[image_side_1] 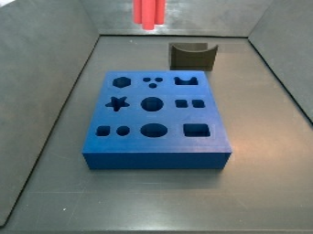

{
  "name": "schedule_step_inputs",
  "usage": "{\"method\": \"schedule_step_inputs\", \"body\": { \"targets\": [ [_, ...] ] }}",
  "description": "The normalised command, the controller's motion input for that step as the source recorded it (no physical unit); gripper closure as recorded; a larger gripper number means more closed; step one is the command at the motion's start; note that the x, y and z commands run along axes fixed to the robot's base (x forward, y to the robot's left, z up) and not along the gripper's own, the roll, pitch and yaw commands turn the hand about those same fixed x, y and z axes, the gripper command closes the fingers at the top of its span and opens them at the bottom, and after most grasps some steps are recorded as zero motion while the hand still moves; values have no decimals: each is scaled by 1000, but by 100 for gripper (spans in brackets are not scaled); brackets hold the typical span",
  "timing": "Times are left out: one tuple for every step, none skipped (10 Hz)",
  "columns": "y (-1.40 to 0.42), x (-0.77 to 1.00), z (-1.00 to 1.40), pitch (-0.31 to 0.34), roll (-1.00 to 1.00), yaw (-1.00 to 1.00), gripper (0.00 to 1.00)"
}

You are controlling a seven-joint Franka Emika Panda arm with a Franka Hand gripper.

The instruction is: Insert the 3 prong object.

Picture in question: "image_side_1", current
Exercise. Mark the dark curved cradle holder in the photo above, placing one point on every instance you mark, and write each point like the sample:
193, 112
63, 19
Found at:
191, 56

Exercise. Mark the blue shape sorter block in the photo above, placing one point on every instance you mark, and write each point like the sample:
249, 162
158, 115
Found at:
155, 121

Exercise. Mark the red three prong peg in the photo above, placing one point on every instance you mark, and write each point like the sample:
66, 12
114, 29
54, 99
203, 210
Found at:
149, 13

